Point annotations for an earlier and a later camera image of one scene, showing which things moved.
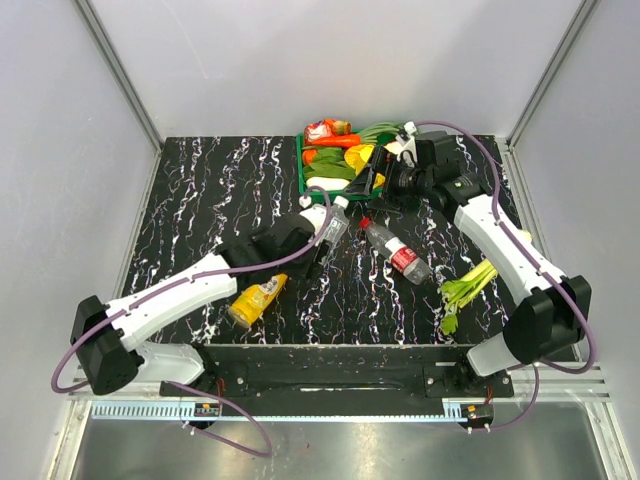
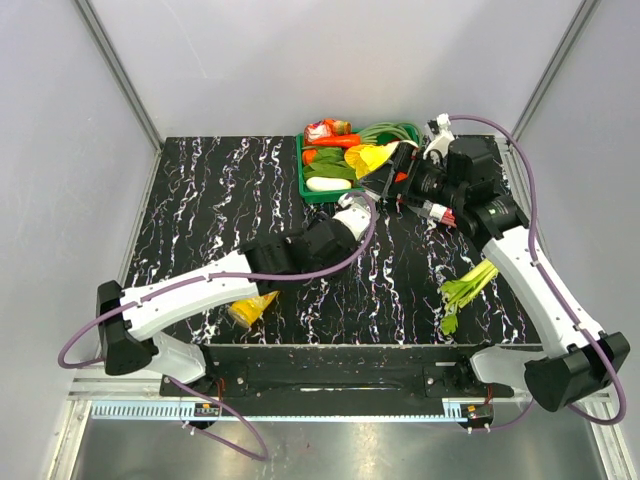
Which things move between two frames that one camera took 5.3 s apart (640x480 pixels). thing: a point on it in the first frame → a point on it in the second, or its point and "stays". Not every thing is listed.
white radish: [327, 183] stays
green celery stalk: [458, 293] stays
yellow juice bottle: [252, 301] stays
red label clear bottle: [412, 267] → [439, 213]
